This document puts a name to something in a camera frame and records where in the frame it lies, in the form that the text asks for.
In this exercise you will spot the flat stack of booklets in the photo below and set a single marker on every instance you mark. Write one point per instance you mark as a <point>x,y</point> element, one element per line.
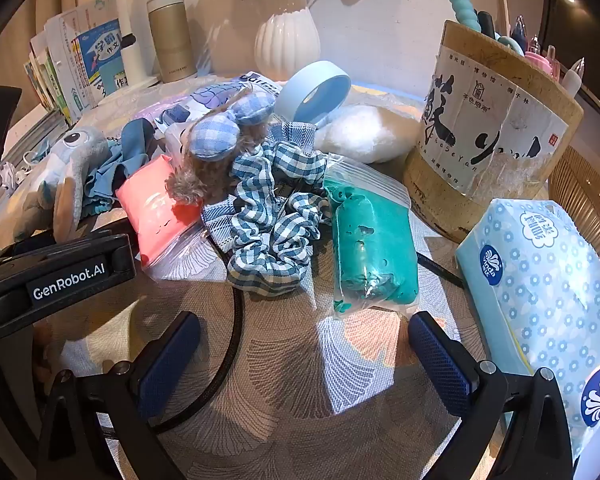
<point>40,127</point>

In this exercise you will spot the bamboo pen holder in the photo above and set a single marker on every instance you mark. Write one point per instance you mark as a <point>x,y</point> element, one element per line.
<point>490,125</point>

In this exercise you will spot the blue-grey cloth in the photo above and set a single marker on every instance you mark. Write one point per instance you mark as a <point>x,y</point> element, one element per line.
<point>130,150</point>

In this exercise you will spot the white lamp stand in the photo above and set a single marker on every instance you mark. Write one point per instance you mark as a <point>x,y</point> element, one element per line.
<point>135,45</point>

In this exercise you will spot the gold thermos canister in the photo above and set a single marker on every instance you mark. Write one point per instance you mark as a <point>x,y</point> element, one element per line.
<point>171,40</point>

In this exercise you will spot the white ribbed vase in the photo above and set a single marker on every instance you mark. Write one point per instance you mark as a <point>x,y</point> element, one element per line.
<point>286,40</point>

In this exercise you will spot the wooden stick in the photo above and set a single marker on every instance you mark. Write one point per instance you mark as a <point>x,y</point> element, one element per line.
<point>502,5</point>

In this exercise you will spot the teal spiral horn pen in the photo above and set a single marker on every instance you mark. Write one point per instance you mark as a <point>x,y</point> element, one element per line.
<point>460,0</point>

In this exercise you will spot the pink clay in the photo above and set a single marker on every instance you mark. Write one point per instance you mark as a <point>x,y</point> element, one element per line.
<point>150,210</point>

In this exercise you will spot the person's left hand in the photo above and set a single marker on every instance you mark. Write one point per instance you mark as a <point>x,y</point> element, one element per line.
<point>42,345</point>

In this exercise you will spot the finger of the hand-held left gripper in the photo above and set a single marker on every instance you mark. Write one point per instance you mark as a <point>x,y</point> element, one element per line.
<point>95,242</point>

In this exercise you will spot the white cotton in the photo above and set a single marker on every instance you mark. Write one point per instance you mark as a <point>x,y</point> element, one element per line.
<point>365,130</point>

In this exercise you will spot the lilac wipes pack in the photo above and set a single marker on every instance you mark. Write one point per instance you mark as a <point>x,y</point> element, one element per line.
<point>160,109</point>

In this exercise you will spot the grey elephant plush toy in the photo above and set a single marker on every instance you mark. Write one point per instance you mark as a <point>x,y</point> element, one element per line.
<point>75,160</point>

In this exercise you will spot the blue face mask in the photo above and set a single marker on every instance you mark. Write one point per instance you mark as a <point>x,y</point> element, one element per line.
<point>37,152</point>

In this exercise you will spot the white printed wipes pack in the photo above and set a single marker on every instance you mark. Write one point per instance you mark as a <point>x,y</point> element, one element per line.
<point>230,91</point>

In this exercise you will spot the green clay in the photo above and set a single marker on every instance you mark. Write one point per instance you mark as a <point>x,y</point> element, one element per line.
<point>372,245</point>

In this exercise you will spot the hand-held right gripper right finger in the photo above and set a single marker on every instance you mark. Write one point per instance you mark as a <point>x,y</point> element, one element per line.
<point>437,360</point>

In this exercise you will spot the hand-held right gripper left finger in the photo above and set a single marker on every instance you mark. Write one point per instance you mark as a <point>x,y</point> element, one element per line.
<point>172,360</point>

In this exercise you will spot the crumpled white paper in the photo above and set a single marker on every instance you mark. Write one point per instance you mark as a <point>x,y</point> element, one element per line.
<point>9,176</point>

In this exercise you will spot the blue floral tissue pack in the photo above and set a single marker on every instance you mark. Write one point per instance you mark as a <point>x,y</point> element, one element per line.
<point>545,300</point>

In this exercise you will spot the row of upright books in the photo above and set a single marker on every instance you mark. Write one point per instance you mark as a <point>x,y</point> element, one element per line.
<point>85,55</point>

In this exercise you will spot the blue checked scrunchie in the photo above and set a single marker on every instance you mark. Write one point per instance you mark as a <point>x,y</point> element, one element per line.
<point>275,225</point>

